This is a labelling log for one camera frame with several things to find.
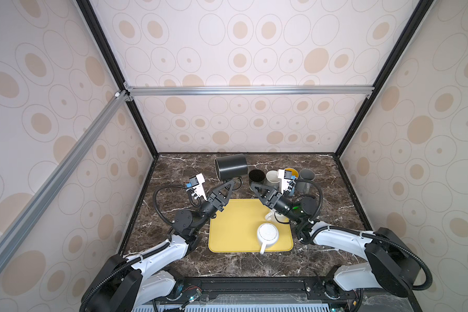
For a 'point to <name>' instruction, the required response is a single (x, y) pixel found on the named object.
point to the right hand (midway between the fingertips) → (252, 189)
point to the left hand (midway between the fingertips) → (238, 185)
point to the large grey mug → (303, 184)
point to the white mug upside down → (268, 235)
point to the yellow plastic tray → (235, 228)
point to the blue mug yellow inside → (294, 173)
